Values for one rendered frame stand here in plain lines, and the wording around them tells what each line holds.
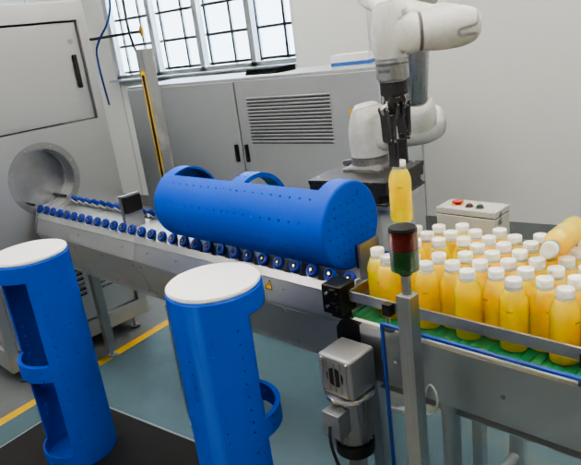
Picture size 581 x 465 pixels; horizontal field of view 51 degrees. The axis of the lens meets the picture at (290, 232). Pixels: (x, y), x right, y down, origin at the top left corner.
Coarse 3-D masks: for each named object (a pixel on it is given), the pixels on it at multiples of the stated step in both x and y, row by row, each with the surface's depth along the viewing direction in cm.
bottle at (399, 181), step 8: (392, 168) 174; (400, 168) 173; (392, 176) 174; (400, 176) 172; (408, 176) 173; (392, 184) 174; (400, 184) 173; (408, 184) 173; (392, 192) 175; (400, 192) 173; (408, 192) 174; (392, 200) 176; (400, 200) 174; (408, 200) 175; (392, 208) 177; (400, 208) 175; (408, 208) 175; (392, 216) 178; (400, 216) 176; (408, 216) 176
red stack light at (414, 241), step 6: (390, 234) 130; (408, 234) 129; (414, 234) 129; (390, 240) 131; (396, 240) 130; (402, 240) 129; (408, 240) 129; (414, 240) 130; (390, 246) 132; (396, 246) 130; (402, 246) 129; (408, 246) 129; (414, 246) 130; (396, 252) 131; (402, 252) 130; (408, 252) 130
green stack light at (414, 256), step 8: (392, 256) 132; (400, 256) 130; (408, 256) 130; (416, 256) 131; (392, 264) 133; (400, 264) 131; (408, 264) 130; (416, 264) 131; (400, 272) 131; (408, 272) 131
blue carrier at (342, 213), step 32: (160, 192) 236; (192, 192) 223; (224, 192) 212; (256, 192) 201; (288, 192) 193; (320, 192) 185; (352, 192) 189; (192, 224) 225; (224, 224) 211; (256, 224) 199; (288, 224) 189; (320, 224) 180; (352, 224) 190; (288, 256) 200; (320, 256) 185; (352, 256) 192
